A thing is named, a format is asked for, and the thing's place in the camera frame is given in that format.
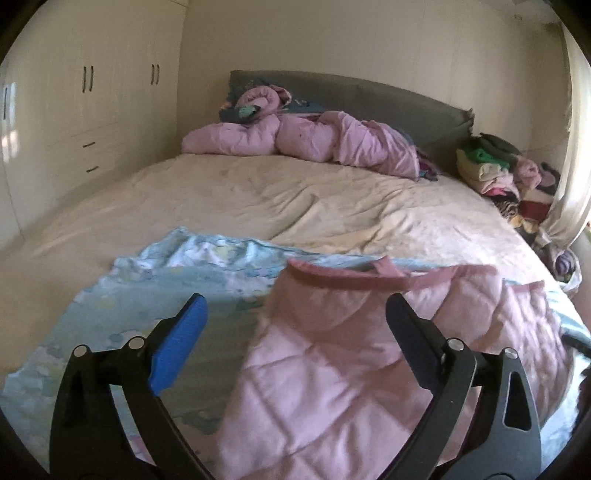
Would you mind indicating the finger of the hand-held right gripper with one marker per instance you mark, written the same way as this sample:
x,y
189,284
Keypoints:
x,y
581,345

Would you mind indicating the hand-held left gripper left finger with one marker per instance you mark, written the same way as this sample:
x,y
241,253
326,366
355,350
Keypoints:
x,y
178,344

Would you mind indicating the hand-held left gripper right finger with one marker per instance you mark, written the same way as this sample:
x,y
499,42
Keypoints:
x,y
413,344

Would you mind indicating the pink quilted jacket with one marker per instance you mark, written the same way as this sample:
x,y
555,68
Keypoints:
x,y
323,378

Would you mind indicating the pile of folded clothes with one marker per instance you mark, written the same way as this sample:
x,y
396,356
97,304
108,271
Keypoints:
x,y
489,173

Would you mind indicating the light blue printed blanket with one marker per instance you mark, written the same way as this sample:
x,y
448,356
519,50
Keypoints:
x,y
138,286

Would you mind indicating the bag with purple cloth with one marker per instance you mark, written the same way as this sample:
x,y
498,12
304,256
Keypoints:
x,y
565,267

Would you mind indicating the colourful striped cloth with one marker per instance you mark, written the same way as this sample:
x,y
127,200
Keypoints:
x,y
427,168

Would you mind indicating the bed with cream sheet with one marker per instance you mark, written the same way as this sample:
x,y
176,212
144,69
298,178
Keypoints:
x,y
277,198

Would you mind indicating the cream curtain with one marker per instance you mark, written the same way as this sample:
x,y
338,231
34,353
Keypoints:
x,y
572,161

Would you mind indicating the pink crumpled duvet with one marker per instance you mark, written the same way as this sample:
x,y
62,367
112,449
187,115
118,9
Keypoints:
x,y
304,138

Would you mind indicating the grey headboard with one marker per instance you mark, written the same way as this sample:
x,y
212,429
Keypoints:
x,y
369,99

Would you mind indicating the cream wardrobe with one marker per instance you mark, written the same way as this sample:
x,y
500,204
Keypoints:
x,y
115,92

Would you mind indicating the dark printed pillow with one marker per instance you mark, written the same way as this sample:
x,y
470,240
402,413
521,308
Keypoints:
x,y
300,105

